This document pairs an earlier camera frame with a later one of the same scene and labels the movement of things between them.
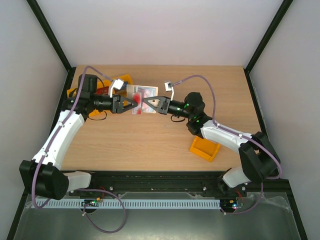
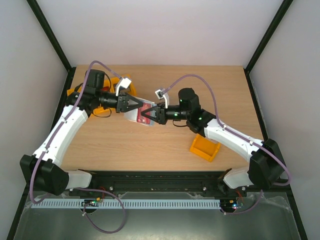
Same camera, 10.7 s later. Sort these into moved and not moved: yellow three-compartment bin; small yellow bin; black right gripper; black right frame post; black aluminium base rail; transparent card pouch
Moved: black right gripper; transparent card pouch
Not moved: yellow three-compartment bin; black aluminium base rail; small yellow bin; black right frame post
